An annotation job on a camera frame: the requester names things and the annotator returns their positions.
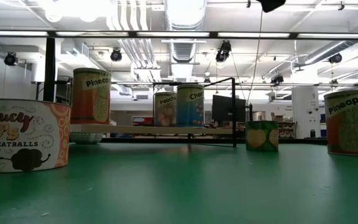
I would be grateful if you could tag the blue cherries label can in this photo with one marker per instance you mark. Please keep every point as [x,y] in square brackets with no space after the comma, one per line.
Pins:
[190,105]

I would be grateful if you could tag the peaches label can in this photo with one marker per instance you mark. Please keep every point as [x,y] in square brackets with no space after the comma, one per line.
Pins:
[165,109]

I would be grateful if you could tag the short green pear can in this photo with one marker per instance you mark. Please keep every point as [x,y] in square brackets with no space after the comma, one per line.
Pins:
[261,137]

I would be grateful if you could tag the orange pineapple label can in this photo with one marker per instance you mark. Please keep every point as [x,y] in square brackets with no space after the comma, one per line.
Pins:
[89,99]
[350,124]

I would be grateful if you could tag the white Saucy O's can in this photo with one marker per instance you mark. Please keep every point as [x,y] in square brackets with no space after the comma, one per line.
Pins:
[26,137]

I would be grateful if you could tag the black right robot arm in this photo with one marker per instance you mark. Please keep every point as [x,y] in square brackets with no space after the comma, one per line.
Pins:
[270,4]

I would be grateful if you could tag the black monitor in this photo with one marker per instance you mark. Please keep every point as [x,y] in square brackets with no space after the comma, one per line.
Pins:
[224,109]

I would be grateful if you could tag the black ceiling spotlight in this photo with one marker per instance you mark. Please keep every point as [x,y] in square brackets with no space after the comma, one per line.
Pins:
[277,78]
[116,55]
[11,59]
[335,58]
[223,51]

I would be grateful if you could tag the green table mat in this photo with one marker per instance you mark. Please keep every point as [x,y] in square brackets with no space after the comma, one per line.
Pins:
[179,193]

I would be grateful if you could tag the cardboard box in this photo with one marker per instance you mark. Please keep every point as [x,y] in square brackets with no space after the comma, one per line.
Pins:
[279,118]

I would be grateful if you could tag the black linear ceiling light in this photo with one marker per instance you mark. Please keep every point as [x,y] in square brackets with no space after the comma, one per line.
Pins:
[104,34]

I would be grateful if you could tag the wooden shelf with black frame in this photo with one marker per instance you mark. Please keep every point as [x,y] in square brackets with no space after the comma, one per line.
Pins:
[151,130]

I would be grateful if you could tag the silver ventilation duct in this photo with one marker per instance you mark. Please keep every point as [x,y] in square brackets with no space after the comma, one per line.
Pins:
[183,18]

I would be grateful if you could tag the black metal table frame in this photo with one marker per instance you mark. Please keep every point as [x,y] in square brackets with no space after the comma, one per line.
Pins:
[300,141]

